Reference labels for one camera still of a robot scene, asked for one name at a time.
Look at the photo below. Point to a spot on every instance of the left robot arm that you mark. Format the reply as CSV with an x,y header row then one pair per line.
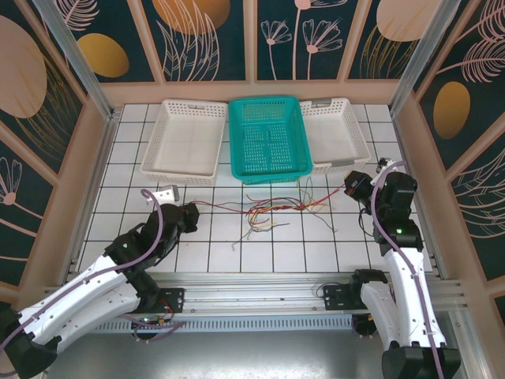
x,y
79,300

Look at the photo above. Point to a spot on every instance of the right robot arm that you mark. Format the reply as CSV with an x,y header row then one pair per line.
x,y
406,276

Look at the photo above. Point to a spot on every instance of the white perforated plastic basket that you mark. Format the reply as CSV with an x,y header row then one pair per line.
x,y
185,142

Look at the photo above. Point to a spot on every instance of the dark panel pale fern leaves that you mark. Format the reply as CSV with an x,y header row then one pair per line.
x,y
485,221

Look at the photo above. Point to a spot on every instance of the dark panel gold oval fern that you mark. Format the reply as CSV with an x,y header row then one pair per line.
x,y
481,118

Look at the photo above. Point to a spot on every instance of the teal perforated plastic basket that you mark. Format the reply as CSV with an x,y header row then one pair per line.
x,y
272,158

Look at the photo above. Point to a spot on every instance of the dark panel pale disc stems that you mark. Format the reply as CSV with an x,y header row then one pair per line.
x,y
367,59

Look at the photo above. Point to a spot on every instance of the dark panel single pink flower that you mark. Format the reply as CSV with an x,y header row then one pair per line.
x,y
16,221

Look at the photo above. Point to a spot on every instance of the dark panel two pink flowers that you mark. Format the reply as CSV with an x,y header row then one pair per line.
x,y
335,59

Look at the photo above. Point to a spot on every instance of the dark panel orange disc leaves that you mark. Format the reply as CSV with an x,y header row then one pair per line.
x,y
236,39

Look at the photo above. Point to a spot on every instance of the dark panel large pale disc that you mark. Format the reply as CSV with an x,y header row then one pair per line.
x,y
23,79

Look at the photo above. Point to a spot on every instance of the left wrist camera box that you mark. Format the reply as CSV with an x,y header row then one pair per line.
x,y
161,194

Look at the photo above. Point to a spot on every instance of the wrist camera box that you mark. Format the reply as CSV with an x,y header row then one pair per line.
x,y
384,163
161,194

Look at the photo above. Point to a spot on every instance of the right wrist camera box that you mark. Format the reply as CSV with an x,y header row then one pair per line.
x,y
384,163

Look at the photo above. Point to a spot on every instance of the aluminium side rail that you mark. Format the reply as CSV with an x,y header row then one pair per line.
x,y
400,130

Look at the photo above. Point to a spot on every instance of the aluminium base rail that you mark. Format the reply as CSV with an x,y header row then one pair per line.
x,y
256,294

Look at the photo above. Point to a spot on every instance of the aluminium frame post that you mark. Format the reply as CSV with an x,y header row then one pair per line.
x,y
77,59
430,59

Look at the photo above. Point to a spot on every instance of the grey metal base plate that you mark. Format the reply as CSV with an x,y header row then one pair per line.
x,y
236,355

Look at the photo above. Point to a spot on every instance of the dark wall panel gold oval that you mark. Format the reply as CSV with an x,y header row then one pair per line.
x,y
118,23

